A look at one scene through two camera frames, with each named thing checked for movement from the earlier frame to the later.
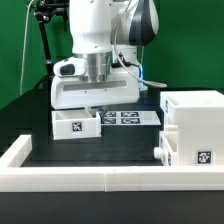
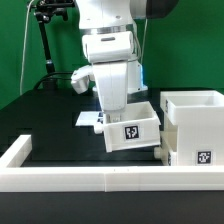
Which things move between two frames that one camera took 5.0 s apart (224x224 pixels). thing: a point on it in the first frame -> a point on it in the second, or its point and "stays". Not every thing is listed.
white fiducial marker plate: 130,118 -> 88,118
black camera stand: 44,10 stays
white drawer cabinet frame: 197,116 stays
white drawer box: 75,124 -> 138,127
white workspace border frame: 17,178 stays
